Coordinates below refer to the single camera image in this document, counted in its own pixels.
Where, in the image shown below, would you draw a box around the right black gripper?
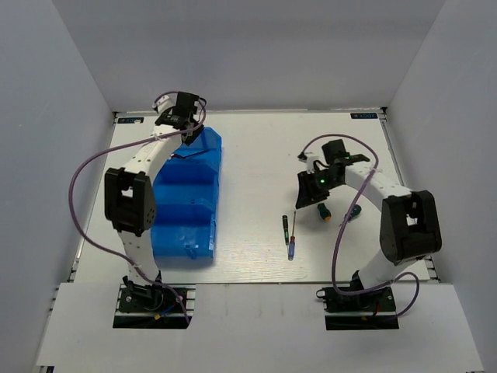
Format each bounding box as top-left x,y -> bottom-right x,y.
295,169 -> 342,210

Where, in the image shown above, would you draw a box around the black green precision screwdriver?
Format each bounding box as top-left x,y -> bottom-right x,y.
282,214 -> 290,246

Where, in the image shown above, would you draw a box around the blue handle red screwdriver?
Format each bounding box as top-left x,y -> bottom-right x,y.
287,211 -> 296,260

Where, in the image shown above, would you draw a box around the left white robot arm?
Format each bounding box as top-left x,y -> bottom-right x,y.
104,92 -> 207,310

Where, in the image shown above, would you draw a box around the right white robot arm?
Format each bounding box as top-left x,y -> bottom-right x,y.
295,134 -> 442,310

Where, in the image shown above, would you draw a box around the green orange stubby screwdriver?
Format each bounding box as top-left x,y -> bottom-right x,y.
317,203 -> 332,221

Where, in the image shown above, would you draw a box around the blue plastic compartment bin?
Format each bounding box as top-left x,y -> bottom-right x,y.
151,127 -> 222,267

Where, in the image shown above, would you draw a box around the green stubby phillips screwdriver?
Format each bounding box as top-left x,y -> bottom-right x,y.
339,204 -> 362,226

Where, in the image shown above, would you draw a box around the left table logo sticker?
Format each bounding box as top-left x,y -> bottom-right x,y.
117,117 -> 144,124

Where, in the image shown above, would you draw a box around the table logo sticker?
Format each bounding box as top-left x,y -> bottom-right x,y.
350,113 -> 378,120
117,117 -> 144,124

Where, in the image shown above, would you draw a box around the right table logo sticker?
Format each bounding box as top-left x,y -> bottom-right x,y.
350,113 -> 378,120

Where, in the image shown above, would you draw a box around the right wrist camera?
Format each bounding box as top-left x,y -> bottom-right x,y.
297,152 -> 320,173

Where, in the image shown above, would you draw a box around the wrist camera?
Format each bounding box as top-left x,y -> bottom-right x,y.
152,94 -> 176,115
297,152 -> 320,173

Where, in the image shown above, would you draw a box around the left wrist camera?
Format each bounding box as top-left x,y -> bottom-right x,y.
152,94 -> 176,115

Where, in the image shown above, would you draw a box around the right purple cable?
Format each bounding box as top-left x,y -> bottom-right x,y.
302,134 -> 420,320

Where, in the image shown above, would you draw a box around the purple cable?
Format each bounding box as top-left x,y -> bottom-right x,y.
68,91 -> 207,327
302,134 -> 420,320

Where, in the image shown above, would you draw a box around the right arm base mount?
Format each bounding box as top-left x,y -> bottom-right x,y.
316,287 -> 399,331

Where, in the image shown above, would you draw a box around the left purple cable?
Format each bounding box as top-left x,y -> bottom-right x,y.
68,91 -> 207,327

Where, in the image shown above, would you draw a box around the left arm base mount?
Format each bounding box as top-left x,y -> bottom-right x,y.
113,284 -> 195,329

